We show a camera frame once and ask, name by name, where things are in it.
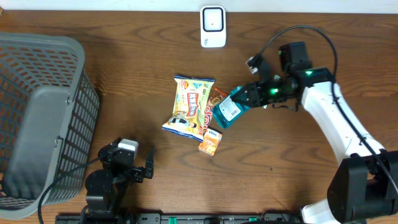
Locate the green wet wipes pack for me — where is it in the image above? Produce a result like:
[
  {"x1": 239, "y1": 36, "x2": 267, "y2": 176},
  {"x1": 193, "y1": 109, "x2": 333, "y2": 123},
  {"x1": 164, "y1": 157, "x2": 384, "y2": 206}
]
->
[{"x1": 262, "y1": 75, "x2": 281, "y2": 109}]

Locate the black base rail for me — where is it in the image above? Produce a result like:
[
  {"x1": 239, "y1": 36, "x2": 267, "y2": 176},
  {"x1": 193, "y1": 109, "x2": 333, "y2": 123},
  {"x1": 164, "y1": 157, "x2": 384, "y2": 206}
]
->
[{"x1": 55, "y1": 212, "x2": 304, "y2": 224}]

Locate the white barcode scanner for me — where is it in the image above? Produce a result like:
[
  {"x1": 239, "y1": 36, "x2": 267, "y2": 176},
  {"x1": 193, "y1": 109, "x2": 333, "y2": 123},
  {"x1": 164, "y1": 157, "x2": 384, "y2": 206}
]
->
[{"x1": 200, "y1": 6, "x2": 226, "y2": 48}]

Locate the yellow snack bag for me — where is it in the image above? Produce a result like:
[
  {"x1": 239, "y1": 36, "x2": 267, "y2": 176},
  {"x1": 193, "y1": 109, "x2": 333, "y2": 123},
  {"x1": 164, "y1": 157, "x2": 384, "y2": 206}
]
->
[{"x1": 162, "y1": 75, "x2": 215, "y2": 142}]

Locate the orange tissue pack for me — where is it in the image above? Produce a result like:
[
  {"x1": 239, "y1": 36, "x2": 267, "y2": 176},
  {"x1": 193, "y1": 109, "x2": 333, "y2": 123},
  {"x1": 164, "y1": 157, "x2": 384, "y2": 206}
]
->
[{"x1": 198, "y1": 128, "x2": 223, "y2": 156}]

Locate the grey plastic shopping basket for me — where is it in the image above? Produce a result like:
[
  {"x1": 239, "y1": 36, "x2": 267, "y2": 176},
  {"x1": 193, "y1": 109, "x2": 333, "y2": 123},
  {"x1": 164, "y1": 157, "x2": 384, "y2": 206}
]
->
[{"x1": 1, "y1": 32, "x2": 100, "y2": 220}]

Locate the blue mouthwash bottle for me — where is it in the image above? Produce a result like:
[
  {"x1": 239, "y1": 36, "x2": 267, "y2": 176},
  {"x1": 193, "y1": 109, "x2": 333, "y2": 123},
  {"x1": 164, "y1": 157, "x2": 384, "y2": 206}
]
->
[{"x1": 213, "y1": 86, "x2": 250, "y2": 129}]

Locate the brown chocolate bar wrapper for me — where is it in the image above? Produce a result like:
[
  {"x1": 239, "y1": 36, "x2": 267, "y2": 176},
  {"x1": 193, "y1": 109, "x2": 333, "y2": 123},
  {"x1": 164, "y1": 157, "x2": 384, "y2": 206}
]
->
[{"x1": 204, "y1": 86, "x2": 228, "y2": 131}]

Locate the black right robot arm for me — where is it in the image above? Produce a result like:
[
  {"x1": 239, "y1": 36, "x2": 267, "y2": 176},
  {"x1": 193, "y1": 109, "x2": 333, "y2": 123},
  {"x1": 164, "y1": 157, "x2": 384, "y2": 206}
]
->
[{"x1": 232, "y1": 42, "x2": 397, "y2": 223}]

